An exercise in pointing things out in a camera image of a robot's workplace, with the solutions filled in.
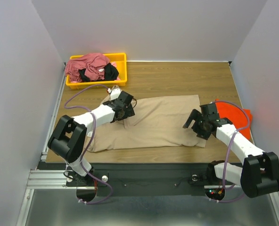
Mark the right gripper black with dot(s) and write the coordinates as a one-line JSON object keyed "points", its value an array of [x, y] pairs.
{"points": [[196, 121]]}

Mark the aluminium frame rail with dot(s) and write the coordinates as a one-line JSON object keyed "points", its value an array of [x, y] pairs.
{"points": [[45, 175]]}

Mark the yellow plastic bin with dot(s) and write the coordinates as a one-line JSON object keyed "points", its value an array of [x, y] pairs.
{"points": [[119, 58]]}

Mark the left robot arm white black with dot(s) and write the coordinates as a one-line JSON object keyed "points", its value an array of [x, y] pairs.
{"points": [[68, 137]]}

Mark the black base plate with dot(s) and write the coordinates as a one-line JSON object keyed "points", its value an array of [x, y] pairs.
{"points": [[143, 179]]}

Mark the orange folded t shirt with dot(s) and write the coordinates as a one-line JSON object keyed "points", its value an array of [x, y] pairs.
{"points": [[235, 115]]}

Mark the black t shirt in bin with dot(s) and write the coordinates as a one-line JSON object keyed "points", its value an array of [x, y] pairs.
{"points": [[110, 74]]}

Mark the pink t shirt in bin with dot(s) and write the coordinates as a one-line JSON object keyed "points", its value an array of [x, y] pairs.
{"points": [[93, 64]]}

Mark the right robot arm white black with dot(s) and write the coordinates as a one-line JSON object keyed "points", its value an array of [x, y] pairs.
{"points": [[259, 173]]}

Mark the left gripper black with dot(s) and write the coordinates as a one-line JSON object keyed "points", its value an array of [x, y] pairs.
{"points": [[129, 112]]}

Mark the beige t shirt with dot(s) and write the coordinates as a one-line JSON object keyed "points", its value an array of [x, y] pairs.
{"points": [[158, 122]]}

